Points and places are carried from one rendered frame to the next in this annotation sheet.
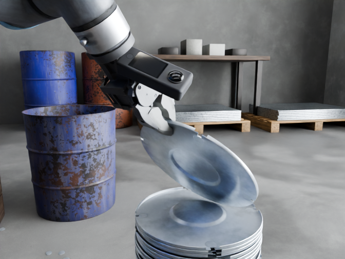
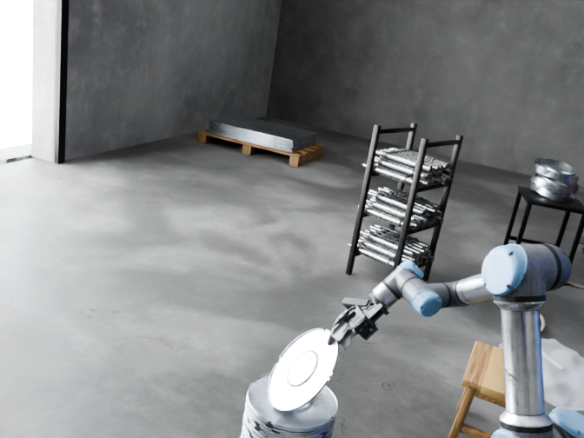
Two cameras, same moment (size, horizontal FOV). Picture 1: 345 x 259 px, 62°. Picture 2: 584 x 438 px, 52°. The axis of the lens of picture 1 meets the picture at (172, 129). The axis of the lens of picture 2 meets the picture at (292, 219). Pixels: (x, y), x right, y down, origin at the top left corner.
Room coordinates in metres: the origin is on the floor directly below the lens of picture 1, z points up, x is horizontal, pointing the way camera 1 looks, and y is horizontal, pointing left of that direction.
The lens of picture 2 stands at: (2.05, 0.73, 1.49)
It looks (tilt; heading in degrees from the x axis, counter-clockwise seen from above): 19 degrees down; 212
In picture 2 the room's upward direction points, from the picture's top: 9 degrees clockwise
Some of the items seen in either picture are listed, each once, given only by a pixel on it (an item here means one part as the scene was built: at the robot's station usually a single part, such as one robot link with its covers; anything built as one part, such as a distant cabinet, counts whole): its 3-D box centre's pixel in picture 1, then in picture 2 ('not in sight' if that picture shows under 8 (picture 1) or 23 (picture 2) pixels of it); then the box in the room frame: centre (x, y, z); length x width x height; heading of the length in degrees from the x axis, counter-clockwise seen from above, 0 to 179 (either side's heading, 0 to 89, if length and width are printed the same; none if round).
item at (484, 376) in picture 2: not in sight; (490, 405); (-0.13, 0.40, 0.16); 0.34 x 0.24 x 0.34; 10
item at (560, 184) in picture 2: not in sight; (545, 216); (-2.36, 0.05, 0.40); 0.45 x 0.40 x 0.79; 24
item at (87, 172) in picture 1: (74, 158); not in sight; (1.37, 0.48, 0.24); 0.42 x 0.42 x 0.48
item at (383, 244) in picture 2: not in sight; (401, 206); (-1.29, -0.59, 0.47); 0.46 x 0.43 x 0.95; 82
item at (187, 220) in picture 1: (197, 211); (292, 399); (0.62, -0.06, 0.33); 0.29 x 0.29 x 0.01
